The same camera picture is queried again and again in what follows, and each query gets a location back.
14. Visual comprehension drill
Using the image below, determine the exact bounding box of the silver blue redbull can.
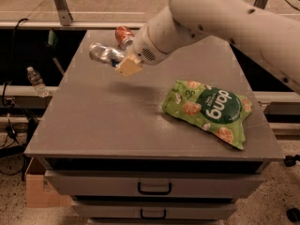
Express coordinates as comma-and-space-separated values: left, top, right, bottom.
89, 42, 125, 68

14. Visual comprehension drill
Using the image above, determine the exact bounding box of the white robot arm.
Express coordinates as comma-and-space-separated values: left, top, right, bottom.
116, 0, 300, 92

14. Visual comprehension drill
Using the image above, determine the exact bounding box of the red coke can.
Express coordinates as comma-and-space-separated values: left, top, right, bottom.
115, 26, 134, 51

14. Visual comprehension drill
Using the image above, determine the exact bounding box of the grey drawer cabinet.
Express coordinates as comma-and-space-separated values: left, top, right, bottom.
25, 30, 283, 225

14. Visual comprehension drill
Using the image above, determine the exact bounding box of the clear plastic water bottle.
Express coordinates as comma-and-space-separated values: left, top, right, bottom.
27, 67, 49, 98

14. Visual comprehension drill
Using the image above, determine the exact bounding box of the green dang chips bag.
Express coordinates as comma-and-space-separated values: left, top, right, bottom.
162, 81, 252, 150

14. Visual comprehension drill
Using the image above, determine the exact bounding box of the cardboard box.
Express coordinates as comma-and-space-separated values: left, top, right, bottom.
25, 158, 71, 208

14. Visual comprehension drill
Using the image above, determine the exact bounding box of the black chair caster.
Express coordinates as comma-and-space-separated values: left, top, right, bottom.
286, 208, 300, 222

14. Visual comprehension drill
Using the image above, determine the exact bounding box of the left metal railing bracket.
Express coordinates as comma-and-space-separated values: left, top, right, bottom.
53, 0, 73, 26

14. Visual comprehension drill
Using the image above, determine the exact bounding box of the green handled tool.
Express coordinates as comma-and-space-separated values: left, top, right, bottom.
46, 29, 65, 75

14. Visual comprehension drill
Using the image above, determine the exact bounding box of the top drawer black handle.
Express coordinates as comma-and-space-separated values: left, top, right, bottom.
137, 182, 173, 196

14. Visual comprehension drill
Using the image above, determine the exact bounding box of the drawer black handle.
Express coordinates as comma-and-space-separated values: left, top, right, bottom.
140, 209, 167, 219
137, 182, 173, 196

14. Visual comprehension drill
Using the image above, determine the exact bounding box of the black cable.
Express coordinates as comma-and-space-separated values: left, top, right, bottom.
1, 17, 30, 109

